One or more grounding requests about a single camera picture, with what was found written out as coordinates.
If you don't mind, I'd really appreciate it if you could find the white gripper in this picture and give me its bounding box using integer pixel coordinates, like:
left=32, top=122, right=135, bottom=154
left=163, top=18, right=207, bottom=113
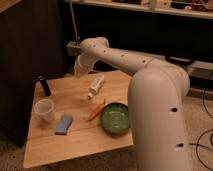
left=74, top=55, right=95, bottom=78

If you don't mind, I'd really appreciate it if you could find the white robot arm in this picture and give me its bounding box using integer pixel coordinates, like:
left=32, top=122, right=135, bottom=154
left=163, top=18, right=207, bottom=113
left=74, top=37, right=193, bottom=171

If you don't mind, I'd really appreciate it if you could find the white tube bottle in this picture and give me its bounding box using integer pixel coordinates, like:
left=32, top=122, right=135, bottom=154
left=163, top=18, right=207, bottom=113
left=87, top=74, right=105, bottom=99

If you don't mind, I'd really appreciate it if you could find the orange carrot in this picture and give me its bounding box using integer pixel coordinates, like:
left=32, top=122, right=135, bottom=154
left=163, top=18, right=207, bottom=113
left=88, top=99, right=106, bottom=121

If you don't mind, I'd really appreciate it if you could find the wooden table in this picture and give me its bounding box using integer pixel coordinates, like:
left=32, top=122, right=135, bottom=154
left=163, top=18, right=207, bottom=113
left=23, top=71, right=132, bottom=168

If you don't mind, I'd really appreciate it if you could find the dark cabinet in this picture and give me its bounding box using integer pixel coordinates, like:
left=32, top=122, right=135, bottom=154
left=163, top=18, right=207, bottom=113
left=0, top=0, right=67, bottom=146

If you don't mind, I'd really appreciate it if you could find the clear plastic cup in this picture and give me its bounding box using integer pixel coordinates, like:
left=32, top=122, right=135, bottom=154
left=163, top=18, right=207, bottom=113
left=34, top=99, right=55, bottom=122

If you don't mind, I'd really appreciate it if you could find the green bowl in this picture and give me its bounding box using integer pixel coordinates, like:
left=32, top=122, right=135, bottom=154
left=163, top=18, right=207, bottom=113
left=100, top=102, right=130, bottom=135

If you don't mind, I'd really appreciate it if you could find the metal pole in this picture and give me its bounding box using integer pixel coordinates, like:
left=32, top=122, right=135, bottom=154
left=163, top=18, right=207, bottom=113
left=69, top=0, right=80, bottom=45

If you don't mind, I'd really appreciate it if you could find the blue sponge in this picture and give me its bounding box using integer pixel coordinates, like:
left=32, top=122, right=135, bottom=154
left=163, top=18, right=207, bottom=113
left=54, top=115, right=73, bottom=135

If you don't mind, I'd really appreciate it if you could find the long grey case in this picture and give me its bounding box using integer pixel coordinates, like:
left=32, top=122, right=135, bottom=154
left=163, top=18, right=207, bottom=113
left=66, top=41, right=213, bottom=79

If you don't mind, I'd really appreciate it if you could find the wooden shelf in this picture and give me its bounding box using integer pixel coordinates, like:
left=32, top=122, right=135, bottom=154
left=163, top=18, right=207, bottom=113
left=63, top=0, right=213, bottom=20

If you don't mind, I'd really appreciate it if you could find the black cable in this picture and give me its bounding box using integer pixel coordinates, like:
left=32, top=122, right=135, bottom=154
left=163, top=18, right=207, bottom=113
left=189, top=79, right=213, bottom=163

